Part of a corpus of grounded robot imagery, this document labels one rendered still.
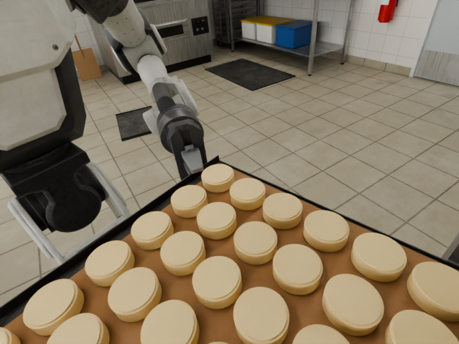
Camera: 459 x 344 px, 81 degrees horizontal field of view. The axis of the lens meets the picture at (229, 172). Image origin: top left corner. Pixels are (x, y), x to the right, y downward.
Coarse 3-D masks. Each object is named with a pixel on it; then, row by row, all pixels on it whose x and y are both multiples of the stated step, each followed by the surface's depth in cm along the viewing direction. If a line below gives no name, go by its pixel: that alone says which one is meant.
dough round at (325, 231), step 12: (312, 216) 32; (324, 216) 32; (336, 216) 32; (312, 228) 31; (324, 228) 31; (336, 228) 30; (348, 228) 31; (312, 240) 30; (324, 240) 29; (336, 240) 29
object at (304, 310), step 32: (224, 192) 40; (192, 224) 36; (352, 224) 33; (160, 256) 32; (224, 256) 31; (320, 256) 30; (416, 256) 29; (96, 288) 29; (192, 288) 28; (320, 288) 27; (384, 288) 27; (224, 320) 26; (320, 320) 25; (384, 320) 24
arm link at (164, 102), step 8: (152, 88) 61; (160, 88) 58; (160, 96) 54; (168, 96) 54; (176, 96) 61; (160, 104) 54; (168, 104) 55; (176, 104) 56; (184, 104) 59; (152, 112) 60; (160, 112) 55; (152, 120) 60; (152, 128) 60
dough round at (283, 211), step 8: (280, 192) 36; (264, 200) 35; (272, 200) 35; (280, 200) 35; (288, 200) 35; (296, 200) 34; (264, 208) 34; (272, 208) 34; (280, 208) 34; (288, 208) 33; (296, 208) 33; (264, 216) 34; (272, 216) 33; (280, 216) 33; (288, 216) 32; (296, 216) 33; (272, 224) 33; (280, 224) 33; (288, 224) 33; (296, 224) 33
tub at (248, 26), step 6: (246, 18) 434; (252, 18) 429; (258, 18) 424; (264, 18) 419; (270, 18) 415; (246, 24) 422; (252, 24) 410; (246, 30) 428; (252, 30) 415; (246, 36) 434; (252, 36) 421
